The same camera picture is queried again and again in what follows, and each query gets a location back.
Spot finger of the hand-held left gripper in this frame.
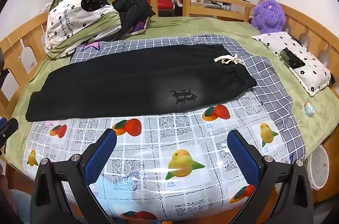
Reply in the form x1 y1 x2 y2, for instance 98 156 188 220
0 117 19 158

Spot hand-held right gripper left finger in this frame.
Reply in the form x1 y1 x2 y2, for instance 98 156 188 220
30 128 125 224

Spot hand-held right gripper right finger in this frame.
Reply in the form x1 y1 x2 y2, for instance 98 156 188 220
227 129 314 224

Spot black pants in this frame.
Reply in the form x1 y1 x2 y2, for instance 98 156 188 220
25 44 258 122

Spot fruit print plastic tablecloth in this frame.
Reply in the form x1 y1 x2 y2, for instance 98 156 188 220
22 90 292 224

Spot white plastic bucket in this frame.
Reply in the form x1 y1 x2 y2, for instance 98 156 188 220
307 144 330 190

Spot small round toy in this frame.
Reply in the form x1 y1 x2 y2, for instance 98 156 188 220
304 102 315 118

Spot grey checked bed cloth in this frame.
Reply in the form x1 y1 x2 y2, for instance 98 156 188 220
70 35 308 161

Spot white floral pillow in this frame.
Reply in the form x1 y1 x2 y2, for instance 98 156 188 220
250 31 333 97

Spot white floral folded quilt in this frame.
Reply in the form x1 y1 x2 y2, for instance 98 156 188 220
44 0 122 58

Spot purple cloth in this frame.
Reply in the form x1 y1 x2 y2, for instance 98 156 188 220
124 19 149 36

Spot green bed sheet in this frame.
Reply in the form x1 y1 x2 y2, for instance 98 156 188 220
5 16 339 169

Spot purple plush toy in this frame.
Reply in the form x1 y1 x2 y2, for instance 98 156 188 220
250 0 286 34

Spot black jacket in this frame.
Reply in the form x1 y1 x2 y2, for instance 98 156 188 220
113 0 157 36

